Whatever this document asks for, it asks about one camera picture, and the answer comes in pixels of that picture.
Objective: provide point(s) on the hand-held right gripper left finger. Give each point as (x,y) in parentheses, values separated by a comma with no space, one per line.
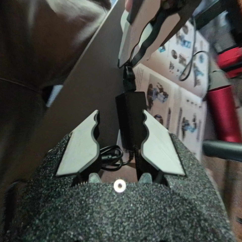
(81,151)

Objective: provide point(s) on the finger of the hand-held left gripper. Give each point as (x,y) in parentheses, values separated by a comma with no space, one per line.
(132,37)
(166,30)

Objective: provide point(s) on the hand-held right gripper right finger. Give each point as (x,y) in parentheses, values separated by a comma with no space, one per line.
(162,153)

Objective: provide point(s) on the grey desk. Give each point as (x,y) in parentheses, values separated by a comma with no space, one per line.
(85,94)

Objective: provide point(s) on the person's left hand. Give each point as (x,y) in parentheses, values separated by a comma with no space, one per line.
(129,4)

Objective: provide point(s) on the dark grey cylinder bottle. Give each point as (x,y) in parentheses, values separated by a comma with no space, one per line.
(223,150)

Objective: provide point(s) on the printed instruction booklet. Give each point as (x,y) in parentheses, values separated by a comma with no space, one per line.
(170,90)

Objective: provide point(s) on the red cylinder bottle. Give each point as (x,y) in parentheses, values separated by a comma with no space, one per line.
(223,113)

